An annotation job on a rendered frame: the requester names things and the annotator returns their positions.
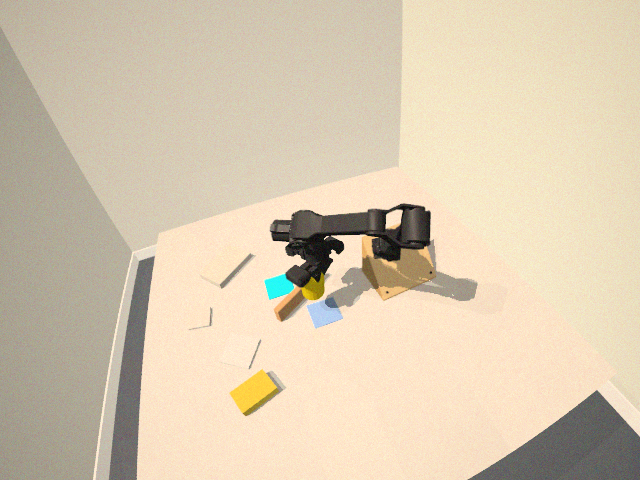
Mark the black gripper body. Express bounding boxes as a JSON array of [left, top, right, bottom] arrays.
[[285, 236, 345, 288]]

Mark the orange flat bar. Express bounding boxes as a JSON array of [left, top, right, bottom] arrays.
[[273, 286, 305, 322]]

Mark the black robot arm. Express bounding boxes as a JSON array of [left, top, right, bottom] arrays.
[[269, 203, 431, 262]]

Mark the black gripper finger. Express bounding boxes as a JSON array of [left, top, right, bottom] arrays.
[[318, 258, 333, 275], [310, 270, 322, 283]]

